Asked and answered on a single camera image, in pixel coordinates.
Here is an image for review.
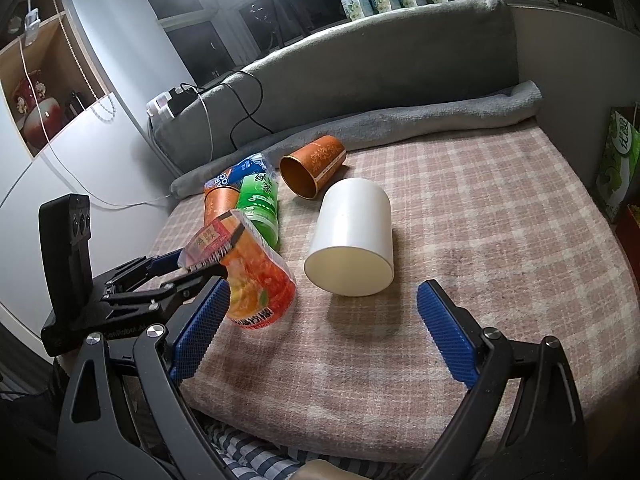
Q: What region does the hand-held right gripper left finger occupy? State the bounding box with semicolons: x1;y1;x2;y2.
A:
56;277;236;480

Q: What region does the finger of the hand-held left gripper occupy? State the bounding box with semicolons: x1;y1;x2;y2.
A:
100;264;230;322
102;247;187;295

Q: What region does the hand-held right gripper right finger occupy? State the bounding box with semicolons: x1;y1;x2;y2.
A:
416;279;589;480

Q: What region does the orange snack packet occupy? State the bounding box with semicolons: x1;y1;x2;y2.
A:
178;209;297;331

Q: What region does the white cup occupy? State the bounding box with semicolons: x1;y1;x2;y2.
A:
304;177;394;299

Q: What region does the orange patterned paper cup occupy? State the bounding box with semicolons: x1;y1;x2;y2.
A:
203;187;242;227
279;134;347;202

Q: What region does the pink plaid blanket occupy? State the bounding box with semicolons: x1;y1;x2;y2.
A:
149;119;637;463

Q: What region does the green tea bottle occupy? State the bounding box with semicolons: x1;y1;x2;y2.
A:
236;172;281;252

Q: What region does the blue snack packet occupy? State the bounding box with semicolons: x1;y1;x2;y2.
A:
204;153;273;195

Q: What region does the blue striped cloth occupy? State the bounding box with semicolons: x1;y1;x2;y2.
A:
199;419;313;480

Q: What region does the red ornament on shelf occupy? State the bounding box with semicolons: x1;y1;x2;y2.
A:
21;97;64;147

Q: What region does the small black device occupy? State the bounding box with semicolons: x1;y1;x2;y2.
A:
64;89;87;117

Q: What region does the white power strip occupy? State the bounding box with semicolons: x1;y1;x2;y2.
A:
144;87;202;120

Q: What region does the red patterned jar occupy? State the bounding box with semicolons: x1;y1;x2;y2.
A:
11;69;45;117

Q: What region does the grey rolled blanket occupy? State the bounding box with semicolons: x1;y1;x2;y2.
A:
170;80;544;202

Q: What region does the white plug adapter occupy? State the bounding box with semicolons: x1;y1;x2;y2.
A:
19;9;42;43

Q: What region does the green cardboard box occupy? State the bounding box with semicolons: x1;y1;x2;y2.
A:
594;106;640;224

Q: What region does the black tripod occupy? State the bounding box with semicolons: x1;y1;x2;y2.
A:
256;0;310;47

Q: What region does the grey sofa backrest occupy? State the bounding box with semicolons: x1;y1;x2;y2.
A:
148;0;521;181

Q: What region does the long white cable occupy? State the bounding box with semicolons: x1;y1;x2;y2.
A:
0;34;172;209

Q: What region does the short white cable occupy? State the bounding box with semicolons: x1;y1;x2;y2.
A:
196;91;215;162

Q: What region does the white bead chain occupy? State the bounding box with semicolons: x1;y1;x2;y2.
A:
47;0;118;123

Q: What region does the black cable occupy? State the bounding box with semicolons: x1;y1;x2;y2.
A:
176;70;264;153

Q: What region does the wooden wall shelf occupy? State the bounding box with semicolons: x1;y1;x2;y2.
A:
0;7;112;160

